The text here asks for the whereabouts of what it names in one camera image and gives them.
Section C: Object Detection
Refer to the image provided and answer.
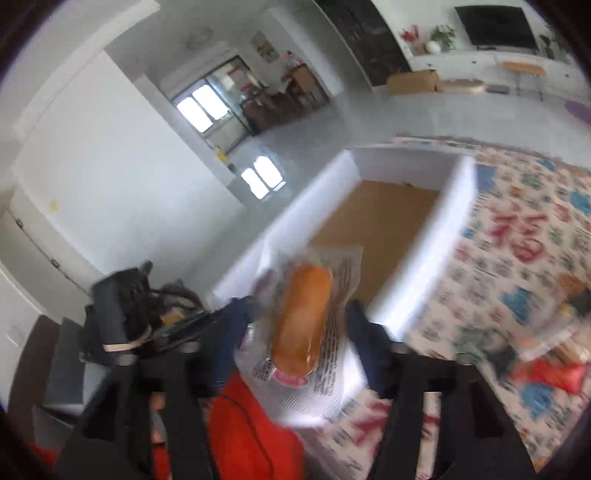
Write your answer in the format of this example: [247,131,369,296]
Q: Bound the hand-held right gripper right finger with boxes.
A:
[346,299,537,480]

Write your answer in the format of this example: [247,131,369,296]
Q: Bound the glass balcony door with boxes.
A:
[170,55,260,149]

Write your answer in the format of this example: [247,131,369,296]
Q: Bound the dark tall cabinet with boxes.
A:
[318,0,413,87]

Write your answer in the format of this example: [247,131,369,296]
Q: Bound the wooden bench with metal legs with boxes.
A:
[502,62,547,101]

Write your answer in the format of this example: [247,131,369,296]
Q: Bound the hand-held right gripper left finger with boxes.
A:
[53,296,256,480]

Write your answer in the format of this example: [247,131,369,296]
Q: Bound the black television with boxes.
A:
[454,5,539,51]

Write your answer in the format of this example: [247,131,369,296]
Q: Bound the potted plant with white vase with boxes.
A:
[425,24,458,54]

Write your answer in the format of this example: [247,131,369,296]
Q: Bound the wooden dining furniture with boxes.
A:
[242,62,331,133]

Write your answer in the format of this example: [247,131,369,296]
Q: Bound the white box with cardboard bottom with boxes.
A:
[210,144,478,402]

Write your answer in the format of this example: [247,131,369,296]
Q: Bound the white television cabinet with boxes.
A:
[408,48,588,94]

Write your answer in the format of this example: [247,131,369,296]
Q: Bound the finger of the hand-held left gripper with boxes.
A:
[154,310,227,344]

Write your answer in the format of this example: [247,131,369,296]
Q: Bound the brown cardboard box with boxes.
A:
[386,69,440,96]

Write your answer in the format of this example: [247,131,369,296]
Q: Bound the red snack packet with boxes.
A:
[509,357,590,396]

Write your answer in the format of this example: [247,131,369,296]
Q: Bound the red clothing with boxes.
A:
[28,373,306,480]

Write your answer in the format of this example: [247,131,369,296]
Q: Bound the framed wall picture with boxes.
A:
[251,31,281,64]

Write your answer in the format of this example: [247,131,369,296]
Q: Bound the purple round rug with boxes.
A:
[565,100,591,126]

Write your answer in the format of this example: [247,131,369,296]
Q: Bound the large green potted plant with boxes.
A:
[537,25,570,59]

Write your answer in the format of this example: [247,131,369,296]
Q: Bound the printed woven blanket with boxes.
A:
[305,135,591,480]

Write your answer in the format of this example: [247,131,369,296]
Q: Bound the long bun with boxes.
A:
[235,246,370,426]

